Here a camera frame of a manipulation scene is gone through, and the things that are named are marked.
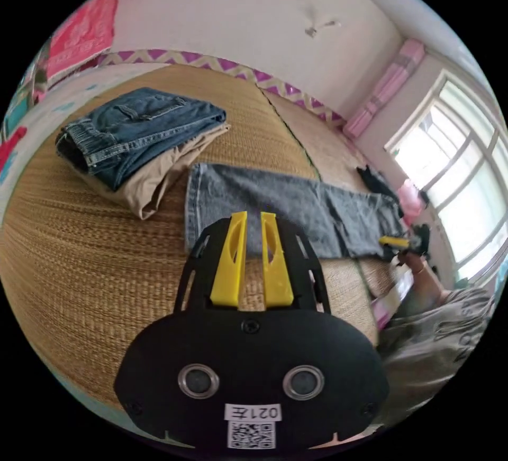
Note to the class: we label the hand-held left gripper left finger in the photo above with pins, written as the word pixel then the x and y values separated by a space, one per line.
pixel 227 270

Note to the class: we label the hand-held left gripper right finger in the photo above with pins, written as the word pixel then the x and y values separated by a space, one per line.
pixel 276 278

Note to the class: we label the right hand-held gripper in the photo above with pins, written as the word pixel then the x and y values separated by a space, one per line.
pixel 420 239

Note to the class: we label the white gray jeans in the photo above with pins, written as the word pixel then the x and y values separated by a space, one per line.
pixel 301 207

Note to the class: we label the person's right forearm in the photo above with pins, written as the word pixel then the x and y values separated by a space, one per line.
pixel 430 288

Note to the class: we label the person's right hand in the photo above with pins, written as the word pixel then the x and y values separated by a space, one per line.
pixel 412 262

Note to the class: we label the pink plastic bag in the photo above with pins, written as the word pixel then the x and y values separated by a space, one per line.
pixel 410 199

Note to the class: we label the black garment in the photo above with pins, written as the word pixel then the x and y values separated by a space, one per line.
pixel 377 183

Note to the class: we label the window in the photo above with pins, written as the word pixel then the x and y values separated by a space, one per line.
pixel 460 175

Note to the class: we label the person's body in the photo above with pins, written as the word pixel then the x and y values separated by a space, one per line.
pixel 428 350

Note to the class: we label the air conditioner with pink cover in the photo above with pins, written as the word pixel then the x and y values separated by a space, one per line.
pixel 383 90

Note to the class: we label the pile of clothes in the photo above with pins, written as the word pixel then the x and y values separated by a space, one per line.
pixel 139 132

